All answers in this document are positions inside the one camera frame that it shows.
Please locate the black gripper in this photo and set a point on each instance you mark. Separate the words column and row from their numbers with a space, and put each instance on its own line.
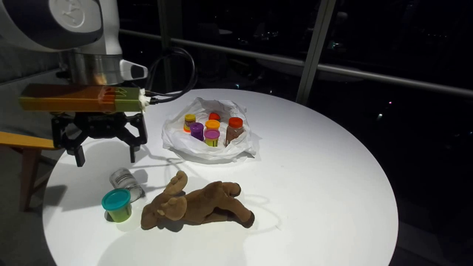
column 98, row 124

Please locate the yellow lid orange tub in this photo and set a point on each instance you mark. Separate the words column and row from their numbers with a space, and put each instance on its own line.
column 190, row 122

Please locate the purple lid dough tub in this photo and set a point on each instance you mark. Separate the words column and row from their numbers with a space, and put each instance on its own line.
column 197, row 131

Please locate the pink lid dough tub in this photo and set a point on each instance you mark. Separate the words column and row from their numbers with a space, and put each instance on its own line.
column 212, row 138

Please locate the orange lid dough tub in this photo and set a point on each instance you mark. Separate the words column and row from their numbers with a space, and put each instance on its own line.
column 214, row 125

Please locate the brown bottle orange cap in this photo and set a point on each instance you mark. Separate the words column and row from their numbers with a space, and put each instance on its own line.
column 234, row 131

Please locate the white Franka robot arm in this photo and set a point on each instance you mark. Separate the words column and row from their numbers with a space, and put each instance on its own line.
column 60, row 35

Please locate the white plastic bag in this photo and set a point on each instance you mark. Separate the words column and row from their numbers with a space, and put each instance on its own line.
column 178, row 141

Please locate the teal lid dough tub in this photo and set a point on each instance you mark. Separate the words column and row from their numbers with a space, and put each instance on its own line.
column 118, row 200

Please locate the wooden chair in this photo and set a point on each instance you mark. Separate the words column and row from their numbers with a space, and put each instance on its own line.
column 23, row 143

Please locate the grey window post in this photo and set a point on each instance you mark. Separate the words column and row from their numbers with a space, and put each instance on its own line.
column 316, row 50

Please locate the grey horizontal window rail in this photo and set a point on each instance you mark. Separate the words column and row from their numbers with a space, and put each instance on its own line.
column 370, row 75

